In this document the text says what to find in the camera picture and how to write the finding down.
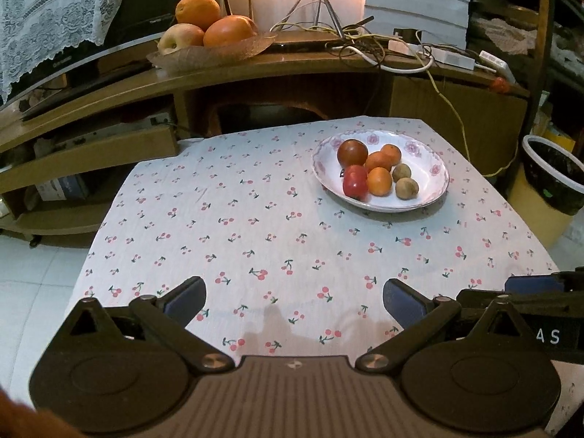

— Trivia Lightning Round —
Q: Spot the black router with antennas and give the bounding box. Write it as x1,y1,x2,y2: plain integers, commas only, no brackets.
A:
268,0,376,54

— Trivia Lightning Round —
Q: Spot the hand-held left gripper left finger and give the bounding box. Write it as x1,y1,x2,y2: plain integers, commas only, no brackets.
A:
55,276,236,373

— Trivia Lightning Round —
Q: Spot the short white power strip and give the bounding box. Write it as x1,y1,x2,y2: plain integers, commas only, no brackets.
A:
477,50,516,84

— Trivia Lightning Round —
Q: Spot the white lace cloth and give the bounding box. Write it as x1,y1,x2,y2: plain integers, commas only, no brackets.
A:
0,0,133,102

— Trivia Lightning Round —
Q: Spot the black television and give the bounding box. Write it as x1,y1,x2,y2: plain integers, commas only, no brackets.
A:
0,0,184,123

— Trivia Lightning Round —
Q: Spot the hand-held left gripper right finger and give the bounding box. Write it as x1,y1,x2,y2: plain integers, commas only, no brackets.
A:
355,278,534,373

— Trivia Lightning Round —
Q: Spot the trash bin with black bag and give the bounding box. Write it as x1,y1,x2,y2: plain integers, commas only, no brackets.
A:
508,134,584,250

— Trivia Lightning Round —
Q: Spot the small red tomato with stem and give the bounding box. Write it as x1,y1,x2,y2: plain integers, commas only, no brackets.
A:
340,165,370,200

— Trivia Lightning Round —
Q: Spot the wooden television cabinet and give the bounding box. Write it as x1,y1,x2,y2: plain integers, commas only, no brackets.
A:
0,31,533,249

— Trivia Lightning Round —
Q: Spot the yellow cable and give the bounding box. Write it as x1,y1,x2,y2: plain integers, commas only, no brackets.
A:
315,25,522,178

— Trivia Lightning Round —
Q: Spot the large orange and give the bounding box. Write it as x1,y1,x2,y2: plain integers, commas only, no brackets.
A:
175,0,222,31
203,15,257,47

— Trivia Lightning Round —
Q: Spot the long white power strip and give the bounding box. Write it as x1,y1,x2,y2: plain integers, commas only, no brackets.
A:
387,39,478,72

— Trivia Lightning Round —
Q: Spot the white cable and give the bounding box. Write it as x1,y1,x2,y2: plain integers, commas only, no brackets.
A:
334,45,433,74

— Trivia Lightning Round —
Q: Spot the cluttered storage shelf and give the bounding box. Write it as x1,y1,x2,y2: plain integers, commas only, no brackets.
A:
469,0,584,117

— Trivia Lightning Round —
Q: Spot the pale yellow apple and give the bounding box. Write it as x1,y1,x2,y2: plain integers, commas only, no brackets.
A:
157,23,205,56

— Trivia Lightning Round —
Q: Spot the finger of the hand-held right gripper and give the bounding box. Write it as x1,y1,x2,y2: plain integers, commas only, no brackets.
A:
504,271,584,293
455,288,584,318

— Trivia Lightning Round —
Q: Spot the blue cardboard box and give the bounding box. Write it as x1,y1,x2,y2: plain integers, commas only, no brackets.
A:
35,174,88,202

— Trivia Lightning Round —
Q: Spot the white floral plate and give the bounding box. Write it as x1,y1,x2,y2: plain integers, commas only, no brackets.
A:
311,130,450,214

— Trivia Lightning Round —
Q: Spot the cherry print tablecloth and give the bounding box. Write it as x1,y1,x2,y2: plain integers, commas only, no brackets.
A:
68,116,584,438

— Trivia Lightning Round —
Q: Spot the grey set-top box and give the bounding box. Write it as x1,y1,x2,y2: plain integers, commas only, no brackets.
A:
33,111,177,157

